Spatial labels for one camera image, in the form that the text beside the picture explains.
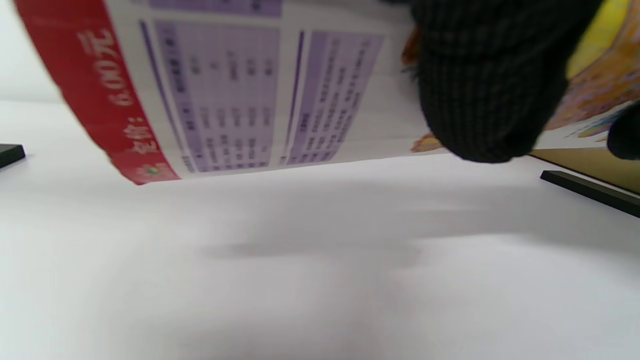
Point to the person's right hand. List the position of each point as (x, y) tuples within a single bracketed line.
[(625, 135)]

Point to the person's left hand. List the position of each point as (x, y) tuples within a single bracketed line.
[(490, 80)]

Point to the black bar paperweight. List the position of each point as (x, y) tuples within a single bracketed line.
[(595, 192), (11, 155)]

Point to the colourful paper map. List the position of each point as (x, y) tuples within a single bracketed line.
[(250, 85)]

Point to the brown cardboard mailing tube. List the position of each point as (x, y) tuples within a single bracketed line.
[(595, 167)]

